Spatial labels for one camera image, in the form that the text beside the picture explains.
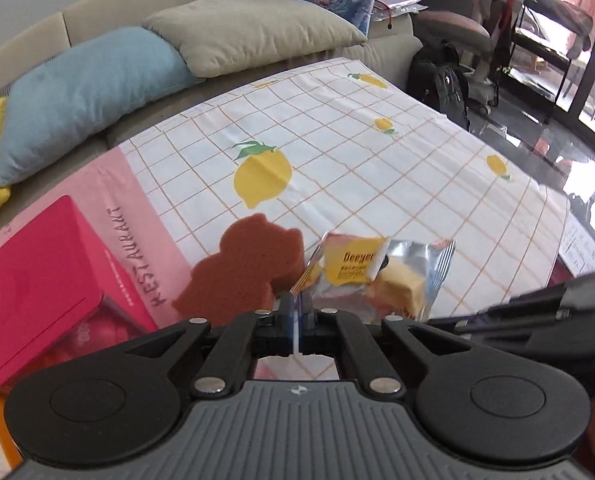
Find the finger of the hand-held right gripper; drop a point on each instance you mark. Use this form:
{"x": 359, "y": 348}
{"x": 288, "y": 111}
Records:
{"x": 497, "y": 325}

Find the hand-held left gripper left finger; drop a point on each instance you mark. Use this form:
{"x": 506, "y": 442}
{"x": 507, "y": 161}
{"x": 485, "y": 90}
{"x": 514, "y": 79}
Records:
{"x": 285, "y": 317}

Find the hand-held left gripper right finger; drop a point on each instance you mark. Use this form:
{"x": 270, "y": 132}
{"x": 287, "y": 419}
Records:
{"x": 310, "y": 322}

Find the yellow snack packet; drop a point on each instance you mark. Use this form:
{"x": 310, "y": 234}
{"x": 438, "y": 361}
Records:
{"x": 367, "y": 270}

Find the white cardboard box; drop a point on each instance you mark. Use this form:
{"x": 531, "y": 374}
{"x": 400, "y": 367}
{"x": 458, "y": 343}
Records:
{"x": 4, "y": 430}

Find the brown bear-shaped sponge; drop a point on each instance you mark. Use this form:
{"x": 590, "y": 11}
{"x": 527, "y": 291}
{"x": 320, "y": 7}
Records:
{"x": 242, "y": 265}

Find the white paper sheet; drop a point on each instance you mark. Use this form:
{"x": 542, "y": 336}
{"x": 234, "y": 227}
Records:
{"x": 585, "y": 250}

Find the lemon print checked tablecloth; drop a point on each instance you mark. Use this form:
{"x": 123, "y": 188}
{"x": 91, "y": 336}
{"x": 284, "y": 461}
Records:
{"x": 352, "y": 160}

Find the black backpack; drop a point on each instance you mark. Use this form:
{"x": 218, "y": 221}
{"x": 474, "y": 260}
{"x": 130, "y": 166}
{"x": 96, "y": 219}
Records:
{"x": 440, "y": 85}

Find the red lidded plastic box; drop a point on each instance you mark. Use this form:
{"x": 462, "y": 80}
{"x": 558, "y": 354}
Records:
{"x": 37, "y": 290}

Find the beige pillow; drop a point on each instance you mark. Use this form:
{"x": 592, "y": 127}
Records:
{"x": 257, "y": 30}

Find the blue pillow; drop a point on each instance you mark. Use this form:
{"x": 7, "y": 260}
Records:
{"x": 87, "y": 95}

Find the pink desk chair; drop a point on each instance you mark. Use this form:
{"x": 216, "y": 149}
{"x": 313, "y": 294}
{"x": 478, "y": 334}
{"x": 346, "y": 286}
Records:
{"x": 452, "y": 25}

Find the clear plastic folder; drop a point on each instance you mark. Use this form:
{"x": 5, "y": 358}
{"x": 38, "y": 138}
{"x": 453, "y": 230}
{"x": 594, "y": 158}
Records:
{"x": 397, "y": 2}

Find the beige sofa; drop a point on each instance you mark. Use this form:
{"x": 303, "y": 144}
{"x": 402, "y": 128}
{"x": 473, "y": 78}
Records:
{"x": 102, "y": 15}

